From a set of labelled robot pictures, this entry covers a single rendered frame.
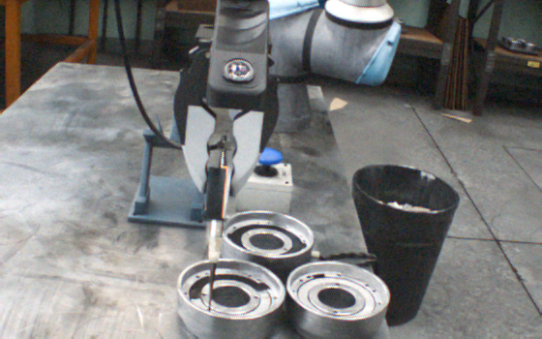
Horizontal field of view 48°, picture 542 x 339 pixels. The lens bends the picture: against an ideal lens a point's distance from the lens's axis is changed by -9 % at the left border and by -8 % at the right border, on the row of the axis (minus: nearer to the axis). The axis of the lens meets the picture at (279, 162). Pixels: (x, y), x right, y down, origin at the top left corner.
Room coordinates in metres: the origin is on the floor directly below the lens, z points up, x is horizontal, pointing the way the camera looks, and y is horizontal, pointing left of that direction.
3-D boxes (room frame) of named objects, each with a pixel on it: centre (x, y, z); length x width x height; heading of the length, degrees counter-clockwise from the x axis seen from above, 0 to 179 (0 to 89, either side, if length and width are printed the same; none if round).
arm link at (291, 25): (1.15, 0.02, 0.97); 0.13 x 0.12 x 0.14; 74
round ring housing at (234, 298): (0.53, 0.03, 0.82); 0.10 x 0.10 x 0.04
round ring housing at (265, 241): (0.65, 0.00, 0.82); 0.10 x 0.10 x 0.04
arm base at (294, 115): (1.15, 0.03, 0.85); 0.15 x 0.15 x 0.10
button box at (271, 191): (0.81, 0.02, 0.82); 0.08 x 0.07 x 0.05; 5
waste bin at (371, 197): (1.79, -0.39, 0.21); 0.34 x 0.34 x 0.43
